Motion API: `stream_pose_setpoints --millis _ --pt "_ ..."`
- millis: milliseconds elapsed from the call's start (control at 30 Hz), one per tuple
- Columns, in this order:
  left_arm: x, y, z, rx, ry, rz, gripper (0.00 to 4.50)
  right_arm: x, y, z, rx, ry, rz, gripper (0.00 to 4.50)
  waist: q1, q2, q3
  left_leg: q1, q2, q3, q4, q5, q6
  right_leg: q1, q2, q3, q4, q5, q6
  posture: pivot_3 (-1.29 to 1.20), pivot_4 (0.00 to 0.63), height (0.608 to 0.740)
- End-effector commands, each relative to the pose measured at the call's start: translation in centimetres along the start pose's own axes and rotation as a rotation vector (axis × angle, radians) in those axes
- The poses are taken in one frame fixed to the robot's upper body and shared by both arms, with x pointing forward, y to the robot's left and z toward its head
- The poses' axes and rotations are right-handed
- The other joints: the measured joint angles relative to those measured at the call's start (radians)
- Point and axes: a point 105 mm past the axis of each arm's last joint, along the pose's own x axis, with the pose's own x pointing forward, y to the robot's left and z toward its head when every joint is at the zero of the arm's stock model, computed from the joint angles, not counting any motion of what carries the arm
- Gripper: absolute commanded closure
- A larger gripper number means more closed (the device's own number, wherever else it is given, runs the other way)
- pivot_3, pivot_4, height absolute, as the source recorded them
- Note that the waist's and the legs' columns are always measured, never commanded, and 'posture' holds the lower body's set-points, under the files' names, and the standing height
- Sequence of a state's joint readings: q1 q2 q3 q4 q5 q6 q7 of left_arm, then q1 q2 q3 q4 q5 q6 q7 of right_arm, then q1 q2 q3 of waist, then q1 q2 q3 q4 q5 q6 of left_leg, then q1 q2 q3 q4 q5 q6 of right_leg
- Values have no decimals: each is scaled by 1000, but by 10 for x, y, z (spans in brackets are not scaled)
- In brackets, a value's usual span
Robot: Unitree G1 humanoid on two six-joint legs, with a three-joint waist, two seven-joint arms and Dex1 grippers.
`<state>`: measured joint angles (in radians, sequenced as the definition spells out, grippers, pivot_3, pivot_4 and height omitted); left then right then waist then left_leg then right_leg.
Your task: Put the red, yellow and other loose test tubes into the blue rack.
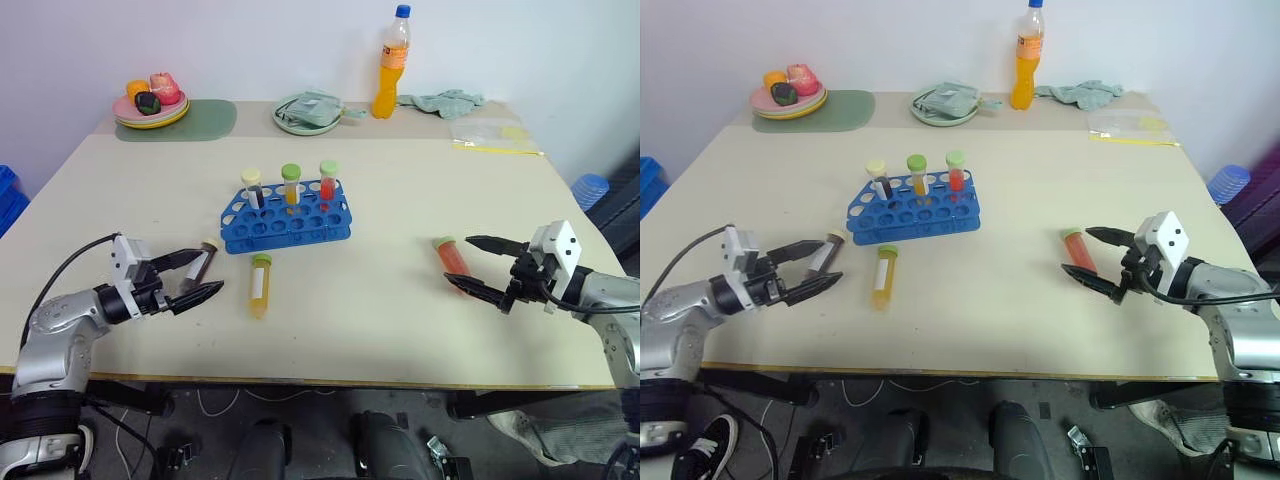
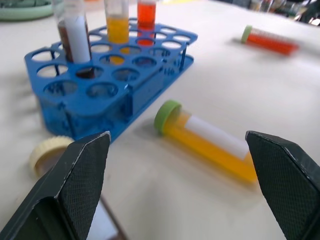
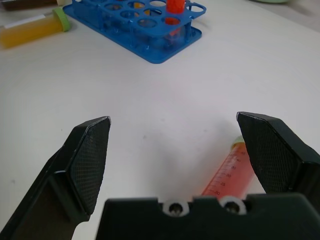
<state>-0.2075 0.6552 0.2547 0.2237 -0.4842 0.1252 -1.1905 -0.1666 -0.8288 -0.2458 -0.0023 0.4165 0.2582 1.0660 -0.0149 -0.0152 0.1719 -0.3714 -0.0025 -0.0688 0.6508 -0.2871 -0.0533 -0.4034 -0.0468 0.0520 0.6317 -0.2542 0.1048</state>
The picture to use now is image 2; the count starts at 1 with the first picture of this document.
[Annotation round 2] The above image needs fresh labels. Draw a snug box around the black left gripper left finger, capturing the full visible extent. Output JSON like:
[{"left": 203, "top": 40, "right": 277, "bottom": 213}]
[{"left": 0, "top": 130, "right": 112, "bottom": 240}]

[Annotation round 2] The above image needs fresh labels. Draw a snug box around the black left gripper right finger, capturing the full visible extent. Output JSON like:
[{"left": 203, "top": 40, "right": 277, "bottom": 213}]
[{"left": 244, "top": 130, "right": 320, "bottom": 240}]

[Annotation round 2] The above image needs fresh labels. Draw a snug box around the brown liquid tube cream cap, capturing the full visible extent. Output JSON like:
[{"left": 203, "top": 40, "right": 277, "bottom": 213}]
[{"left": 29, "top": 136, "right": 126, "bottom": 240}]

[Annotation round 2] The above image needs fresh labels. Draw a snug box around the yellow liquid tube green cap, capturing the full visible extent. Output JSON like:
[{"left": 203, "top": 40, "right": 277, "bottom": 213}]
[{"left": 153, "top": 99, "right": 259, "bottom": 184}]

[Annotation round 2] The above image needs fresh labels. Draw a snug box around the blue tube rack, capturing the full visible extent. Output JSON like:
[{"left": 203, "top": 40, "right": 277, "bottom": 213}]
[{"left": 23, "top": 17, "right": 199, "bottom": 144}]

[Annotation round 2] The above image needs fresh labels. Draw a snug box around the red liquid tube green cap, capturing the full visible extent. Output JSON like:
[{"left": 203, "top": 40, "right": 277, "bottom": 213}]
[{"left": 240, "top": 24, "right": 300, "bottom": 56}]

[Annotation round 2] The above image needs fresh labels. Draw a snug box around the pale green round tray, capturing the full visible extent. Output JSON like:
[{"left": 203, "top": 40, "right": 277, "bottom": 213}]
[{"left": 0, "top": 0, "right": 62, "bottom": 21}]

